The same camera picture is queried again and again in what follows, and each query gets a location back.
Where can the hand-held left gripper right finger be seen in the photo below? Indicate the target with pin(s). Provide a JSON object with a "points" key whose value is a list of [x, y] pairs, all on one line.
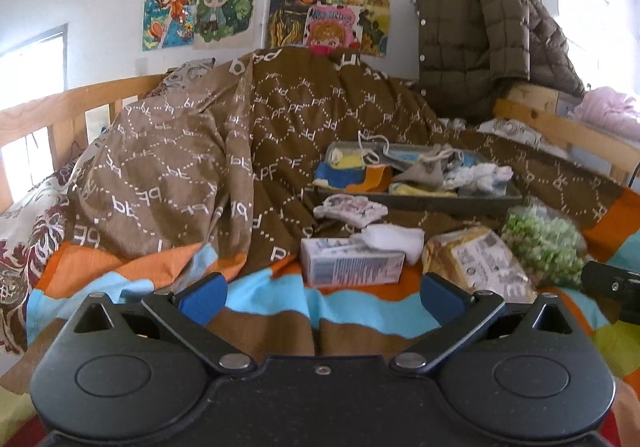
{"points": [[442, 299]]}

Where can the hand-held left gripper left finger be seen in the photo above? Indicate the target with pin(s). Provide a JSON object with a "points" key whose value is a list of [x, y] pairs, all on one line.
{"points": [[202, 299]]}

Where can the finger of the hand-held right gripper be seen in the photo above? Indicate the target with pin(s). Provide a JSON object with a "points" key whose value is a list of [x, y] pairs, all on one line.
{"points": [[610, 284]]}

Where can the grey shallow tray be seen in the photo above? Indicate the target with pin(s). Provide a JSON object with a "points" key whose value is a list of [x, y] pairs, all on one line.
{"points": [[425, 203]]}

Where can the white fluffy cloth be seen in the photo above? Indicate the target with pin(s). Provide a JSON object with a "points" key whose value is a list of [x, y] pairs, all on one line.
{"points": [[480, 177]]}

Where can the orange ribbed silicone band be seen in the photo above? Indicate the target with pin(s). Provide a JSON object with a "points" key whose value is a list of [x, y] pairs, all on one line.
{"points": [[370, 179]]}

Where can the gold foil snack packet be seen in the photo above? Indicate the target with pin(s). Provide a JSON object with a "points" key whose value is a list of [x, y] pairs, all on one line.
{"points": [[480, 262]]}

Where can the bag of green snacks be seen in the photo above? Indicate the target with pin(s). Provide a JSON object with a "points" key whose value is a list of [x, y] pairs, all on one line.
{"points": [[542, 242]]}

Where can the white carton box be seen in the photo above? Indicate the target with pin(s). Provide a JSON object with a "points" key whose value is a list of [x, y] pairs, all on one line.
{"points": [[350, 267]]}

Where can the yellow striped cloth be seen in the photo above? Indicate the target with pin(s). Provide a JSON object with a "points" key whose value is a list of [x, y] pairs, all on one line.
{"points": [[410, 189]]}

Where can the cartoon printed plush pouch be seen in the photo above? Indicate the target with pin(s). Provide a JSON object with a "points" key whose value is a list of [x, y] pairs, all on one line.
{"points": [[350, 209]]}

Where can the brown printed blanket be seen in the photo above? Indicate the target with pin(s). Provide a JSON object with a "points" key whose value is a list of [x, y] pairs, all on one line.
{"points": [[200, 152]]}

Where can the blue yellow cartoon towel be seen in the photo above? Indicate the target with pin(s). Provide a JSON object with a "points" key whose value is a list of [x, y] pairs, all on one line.
{"points": [[345, 162]]}

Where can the pink cloth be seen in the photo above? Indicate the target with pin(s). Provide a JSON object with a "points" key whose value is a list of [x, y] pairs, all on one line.
{"points": [[610, 107]]}

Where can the white swirl-pattern sheet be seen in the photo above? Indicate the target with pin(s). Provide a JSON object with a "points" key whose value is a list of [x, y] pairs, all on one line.
{"points": [[505, 129]]}

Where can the olive quilted jacket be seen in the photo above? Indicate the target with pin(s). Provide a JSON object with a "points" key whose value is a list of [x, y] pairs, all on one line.
{"points": [[475, 37]]}

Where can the window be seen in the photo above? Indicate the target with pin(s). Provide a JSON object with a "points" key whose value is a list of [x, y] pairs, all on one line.
{"points": [[30, 72]]}

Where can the wooden bed frame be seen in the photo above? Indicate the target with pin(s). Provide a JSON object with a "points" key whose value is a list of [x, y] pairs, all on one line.
{"points": [[50, 112]]}

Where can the white wall fixture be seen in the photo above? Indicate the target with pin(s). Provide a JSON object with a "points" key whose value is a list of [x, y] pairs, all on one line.
{"points": [[552, 1]]}

